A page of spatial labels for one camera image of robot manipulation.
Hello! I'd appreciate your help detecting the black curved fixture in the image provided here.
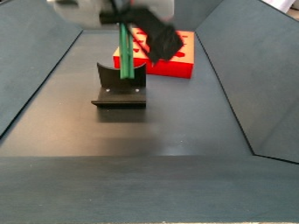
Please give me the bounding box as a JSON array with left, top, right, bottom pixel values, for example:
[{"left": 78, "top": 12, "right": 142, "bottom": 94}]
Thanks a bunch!
[{"left": 91, "top": 64, "right": 146, "bottom": 109}]

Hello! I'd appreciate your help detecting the red block with shaped holes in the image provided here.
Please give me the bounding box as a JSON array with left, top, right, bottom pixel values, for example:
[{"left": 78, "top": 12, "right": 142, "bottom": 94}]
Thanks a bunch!
[{"left": 112, "top": 27, "right": 197, "bottom": 80}]

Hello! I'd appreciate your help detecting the green three prong object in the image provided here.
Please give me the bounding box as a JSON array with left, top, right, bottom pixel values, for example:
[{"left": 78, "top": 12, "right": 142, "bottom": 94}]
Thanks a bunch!
[{"left": 119, "top": 24, "right": 135, "bottom": 79}]

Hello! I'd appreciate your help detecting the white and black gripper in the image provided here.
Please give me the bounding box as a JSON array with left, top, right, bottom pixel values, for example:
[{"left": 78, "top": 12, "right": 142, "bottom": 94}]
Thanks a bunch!
[{"left": 51, "top": 0, "right": 183, "bottom": 63}]

